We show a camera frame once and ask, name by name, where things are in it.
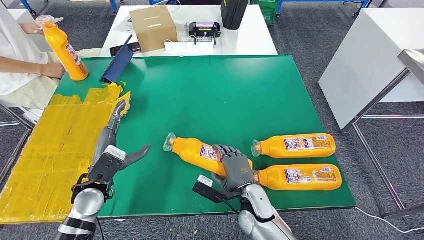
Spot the person's left hand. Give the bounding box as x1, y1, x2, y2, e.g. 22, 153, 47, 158
19, 22, 46, 37

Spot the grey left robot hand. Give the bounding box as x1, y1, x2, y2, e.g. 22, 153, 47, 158
91, 99, 152, 171

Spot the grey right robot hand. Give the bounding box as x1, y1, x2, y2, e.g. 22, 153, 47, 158
211, 144, 258, 193

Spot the person's right hand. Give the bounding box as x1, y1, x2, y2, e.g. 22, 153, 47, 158
40, 62, 66, 80

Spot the orange detergent bottle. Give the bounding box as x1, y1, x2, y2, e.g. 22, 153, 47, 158
251, 133, 337, 159
163, 132, 254, 178
35, 14, 90, 82
253, 163, 343, 192

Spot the person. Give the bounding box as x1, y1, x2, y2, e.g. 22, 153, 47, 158
0, 0, 102, 110

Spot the yellow taped cardboard sheet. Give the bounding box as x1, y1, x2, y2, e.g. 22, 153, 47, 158
0, 82, 132, 225

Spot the dark blue folder stand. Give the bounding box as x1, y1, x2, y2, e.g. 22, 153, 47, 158
99, 34, 135, 84

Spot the black phone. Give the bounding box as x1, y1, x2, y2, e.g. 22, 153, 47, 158
109, 42, 142, 57

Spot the green table mat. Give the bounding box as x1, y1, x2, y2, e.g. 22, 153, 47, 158
52, 55, 358, 220

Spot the printed paper sheet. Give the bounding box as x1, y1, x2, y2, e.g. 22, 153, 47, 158
115, 16, 133, 34

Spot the brown cardboard box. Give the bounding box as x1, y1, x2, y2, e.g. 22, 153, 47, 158
129, 4, 179, 54

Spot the white table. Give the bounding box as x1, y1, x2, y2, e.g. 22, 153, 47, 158
99, 4, 279, 58

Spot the black handheld controller with screen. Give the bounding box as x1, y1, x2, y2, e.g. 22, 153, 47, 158
188, 21, 222, 46

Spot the black hard case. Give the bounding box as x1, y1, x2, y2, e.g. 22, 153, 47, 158
220, 0, 250, 31

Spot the green plastic crate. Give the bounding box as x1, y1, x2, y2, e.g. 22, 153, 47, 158
251, 0, 279, 26

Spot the large white tabletop panel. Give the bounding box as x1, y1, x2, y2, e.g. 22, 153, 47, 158
317, 8, 424, 132

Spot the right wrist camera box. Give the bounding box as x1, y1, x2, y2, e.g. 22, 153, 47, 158
192, 174, 243, 205

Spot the white floor cable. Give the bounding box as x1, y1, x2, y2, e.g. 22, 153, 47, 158
356, 206, 424, 234

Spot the steel frame table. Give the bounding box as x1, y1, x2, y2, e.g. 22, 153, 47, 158
352, 48, 424, 220

